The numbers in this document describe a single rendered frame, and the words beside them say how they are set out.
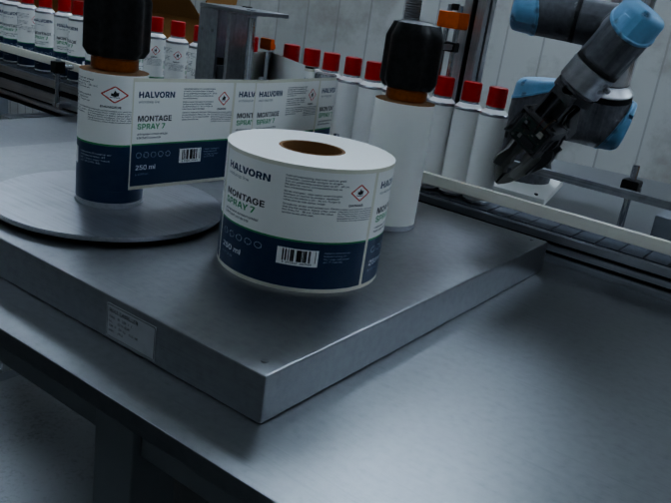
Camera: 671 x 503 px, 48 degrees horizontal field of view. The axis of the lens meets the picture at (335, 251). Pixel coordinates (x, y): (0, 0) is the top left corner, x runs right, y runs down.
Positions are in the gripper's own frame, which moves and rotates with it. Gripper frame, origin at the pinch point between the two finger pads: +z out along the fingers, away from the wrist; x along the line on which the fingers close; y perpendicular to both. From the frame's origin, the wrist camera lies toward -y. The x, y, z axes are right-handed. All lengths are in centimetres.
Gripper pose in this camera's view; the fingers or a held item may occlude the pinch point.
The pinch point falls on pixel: (502, 177)
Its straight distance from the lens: 137.4
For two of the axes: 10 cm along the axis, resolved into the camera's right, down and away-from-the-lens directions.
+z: -5.2, 6.6, 5.4
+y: -5.9, 1.8, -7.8
